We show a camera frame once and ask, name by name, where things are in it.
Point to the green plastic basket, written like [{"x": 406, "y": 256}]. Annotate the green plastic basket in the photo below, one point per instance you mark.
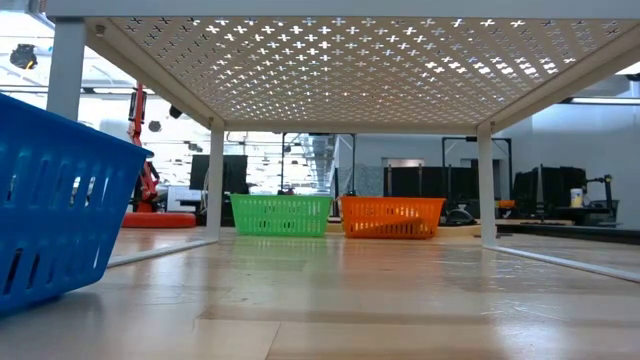
[{"x": 280, "y": 215}]

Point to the orange plastic basket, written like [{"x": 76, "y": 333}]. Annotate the orange plastic basket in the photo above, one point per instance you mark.
[{"x": 390, "y": 217}]

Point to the blue plastic basket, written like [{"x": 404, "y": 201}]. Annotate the blue plastic basket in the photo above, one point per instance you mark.
[{"x": 60, "y": 225}]

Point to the red desk lamp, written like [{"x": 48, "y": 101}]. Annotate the red desk lamp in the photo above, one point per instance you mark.
[{"x": 165, "y": 220}]

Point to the black partition panel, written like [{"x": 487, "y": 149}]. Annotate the black partition panel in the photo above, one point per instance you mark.
[{"x": 405, "y": 182}]

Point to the black computer monitor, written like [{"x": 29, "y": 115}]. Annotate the black computer monitor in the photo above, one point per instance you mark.
[{"x": 235, "y": 172}]

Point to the white cabinet box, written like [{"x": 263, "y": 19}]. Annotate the white cabinet box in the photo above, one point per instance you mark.
[{"x": 182, "y": 197}]

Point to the black domed object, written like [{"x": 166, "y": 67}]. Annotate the black domed object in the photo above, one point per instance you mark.
[{"x": 460, "y": 217}]

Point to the black round ceiling fixture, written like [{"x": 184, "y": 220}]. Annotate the black round ceiling fixture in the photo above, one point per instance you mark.
[{"x": 155, "y": 126}]

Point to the white perforated metal shelf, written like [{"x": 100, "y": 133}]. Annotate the white perforated metal shelf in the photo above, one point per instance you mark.
[{"x": 300, "y": 7}]

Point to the small orange object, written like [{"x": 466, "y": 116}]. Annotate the small orange object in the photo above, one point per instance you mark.
[{"x": 506, "y": 204}]

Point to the dark monitor cluster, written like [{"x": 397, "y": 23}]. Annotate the dark monitor cluster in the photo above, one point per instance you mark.
[{"x": 555, "y": 185}]

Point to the white and yellow cup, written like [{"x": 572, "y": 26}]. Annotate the white and yellow cup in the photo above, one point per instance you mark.
[{"x": 577, "y": 199}]

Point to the black workbench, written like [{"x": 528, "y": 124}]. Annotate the black workbench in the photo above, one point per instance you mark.
[{"x": 575, "y": 231}]

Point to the black articulated stand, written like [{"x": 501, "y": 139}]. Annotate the black articulated stand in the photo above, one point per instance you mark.
[{"x": 608, "y": 192}]

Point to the ceiling light strip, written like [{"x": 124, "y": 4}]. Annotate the ceiling light strip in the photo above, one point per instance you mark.
[{"x": 605, "y": 100}]

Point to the black metal frame stand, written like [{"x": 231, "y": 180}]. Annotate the black metal frame stand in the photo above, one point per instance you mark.
[{"x": 472, "y": 138}]

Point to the black ceiling dome camera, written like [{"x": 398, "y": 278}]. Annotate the black ceiling dome camera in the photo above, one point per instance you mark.
[{"x": 22, "y": 56}]

